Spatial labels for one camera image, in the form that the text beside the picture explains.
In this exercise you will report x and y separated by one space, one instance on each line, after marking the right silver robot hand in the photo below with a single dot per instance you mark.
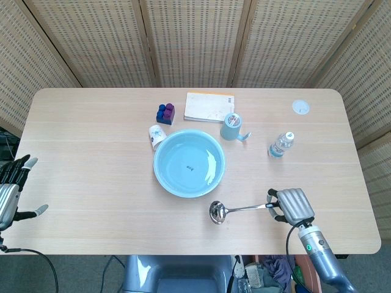
294 206

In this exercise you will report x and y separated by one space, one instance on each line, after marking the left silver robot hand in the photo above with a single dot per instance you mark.
7 195

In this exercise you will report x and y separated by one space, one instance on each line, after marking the stainless steel ladle black grip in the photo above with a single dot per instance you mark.
217 212

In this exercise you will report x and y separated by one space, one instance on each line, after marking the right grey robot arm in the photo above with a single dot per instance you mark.
323 256

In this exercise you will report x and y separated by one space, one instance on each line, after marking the clear plastic water bottle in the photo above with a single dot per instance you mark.
279 146

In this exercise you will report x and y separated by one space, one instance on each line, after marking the light blue plastic basin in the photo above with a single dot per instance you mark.
180 180

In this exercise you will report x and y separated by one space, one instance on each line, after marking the purple crumpled cloth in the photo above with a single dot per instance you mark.
278 268

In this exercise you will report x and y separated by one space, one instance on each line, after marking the white round lid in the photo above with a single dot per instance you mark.
301 107

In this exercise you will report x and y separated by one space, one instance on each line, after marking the grey-blue robot torso base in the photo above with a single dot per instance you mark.
180 274

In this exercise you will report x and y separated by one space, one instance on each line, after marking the cream paperback notebook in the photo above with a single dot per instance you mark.
204 107

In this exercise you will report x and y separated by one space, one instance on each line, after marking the purple toy building block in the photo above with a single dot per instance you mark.
170 114

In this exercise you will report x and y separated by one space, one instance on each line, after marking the white printed paper cup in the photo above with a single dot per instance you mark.
156 135

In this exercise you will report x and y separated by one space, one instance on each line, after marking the blue toy building block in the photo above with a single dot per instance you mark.
159 116

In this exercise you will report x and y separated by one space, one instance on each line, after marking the woven rattan folding screen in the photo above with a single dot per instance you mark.
195 42

